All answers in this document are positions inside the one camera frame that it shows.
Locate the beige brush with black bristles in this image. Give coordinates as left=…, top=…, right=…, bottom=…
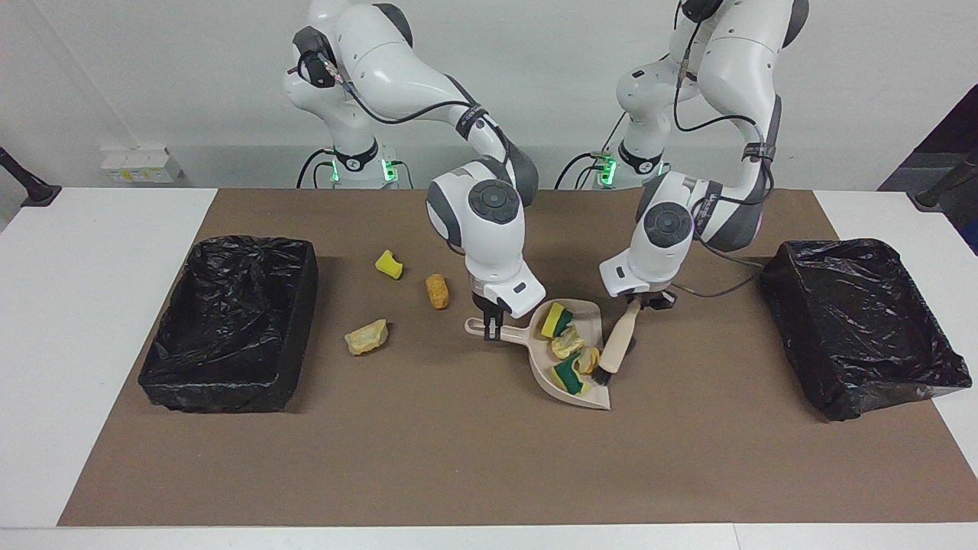
left=591, top=298, right=643, bottom=385

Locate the beige plastic dustpan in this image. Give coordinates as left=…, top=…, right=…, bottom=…
left=465, top=298, right=612, bottom=411

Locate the pale bread crust chunk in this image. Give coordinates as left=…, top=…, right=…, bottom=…
left=344, top=319, right=390, bottom=357

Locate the black bag lined bin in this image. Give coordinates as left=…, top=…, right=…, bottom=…
left=138, top=235, right=319, bottom=414
left=760, top=238, right=973, bottom=422

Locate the brown table mat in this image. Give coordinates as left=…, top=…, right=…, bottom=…
left=57, top=189, right=978, bottom=526

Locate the black stand pole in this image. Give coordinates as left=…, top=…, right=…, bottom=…
left=0, top=147, right=62, bottom=207
left=908, top=149, right=978, bottom=211

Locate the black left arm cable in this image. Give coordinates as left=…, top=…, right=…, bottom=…
left=671, top=0, right=777, bottom=299

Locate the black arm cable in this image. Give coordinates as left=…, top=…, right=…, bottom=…
left=289, top=46, right=522, bottom=201
left=671, top=0, right=777, bottom=299

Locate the black base power cable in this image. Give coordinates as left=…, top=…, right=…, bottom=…
left=554, top=149, right=612, bottom=189
left=296, top=147, right=337, bottom=189

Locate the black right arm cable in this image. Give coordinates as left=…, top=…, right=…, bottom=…
left=289, top=46, right=522, bottom=201

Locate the white wall power strip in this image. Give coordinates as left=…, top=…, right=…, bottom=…
left=101, top=147, right=183, bottom=184

